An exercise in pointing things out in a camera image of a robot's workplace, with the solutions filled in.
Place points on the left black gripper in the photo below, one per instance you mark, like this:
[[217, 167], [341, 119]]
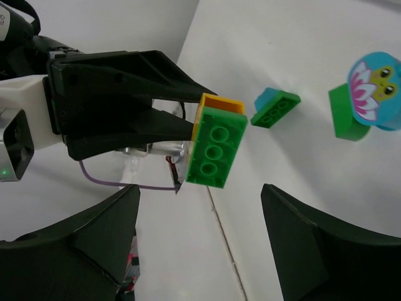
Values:
[[101, 102]]

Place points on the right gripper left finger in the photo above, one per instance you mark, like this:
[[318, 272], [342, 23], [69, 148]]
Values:
[[83, 257]]

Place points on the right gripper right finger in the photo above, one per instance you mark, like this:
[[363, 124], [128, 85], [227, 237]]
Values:
[[321, 257]]

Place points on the yellow round face lego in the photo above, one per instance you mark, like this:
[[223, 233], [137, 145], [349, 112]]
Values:
[[217, 102]]

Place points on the green lego plate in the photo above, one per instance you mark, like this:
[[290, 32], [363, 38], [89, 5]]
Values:
[[275, 109], [218, 138]]

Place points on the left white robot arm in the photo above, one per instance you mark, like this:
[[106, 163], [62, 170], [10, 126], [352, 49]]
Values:
[[19, 25]]

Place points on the small teal lego brick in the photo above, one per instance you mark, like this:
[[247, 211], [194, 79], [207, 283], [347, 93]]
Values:
[[264, 98]]

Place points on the green lego plate under teal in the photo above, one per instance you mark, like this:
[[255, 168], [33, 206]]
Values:
[[275, 109]]

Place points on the green curved lego brick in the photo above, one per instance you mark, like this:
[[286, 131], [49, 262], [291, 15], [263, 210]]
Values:
[[345, 125]]

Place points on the teal frog lily lego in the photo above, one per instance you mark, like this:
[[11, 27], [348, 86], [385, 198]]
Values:
[[374, 86]]

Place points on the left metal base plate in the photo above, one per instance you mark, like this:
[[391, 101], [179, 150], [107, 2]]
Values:
[[175, 153]]

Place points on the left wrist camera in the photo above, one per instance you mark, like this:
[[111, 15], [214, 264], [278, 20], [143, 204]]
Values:
[[25, 124]]

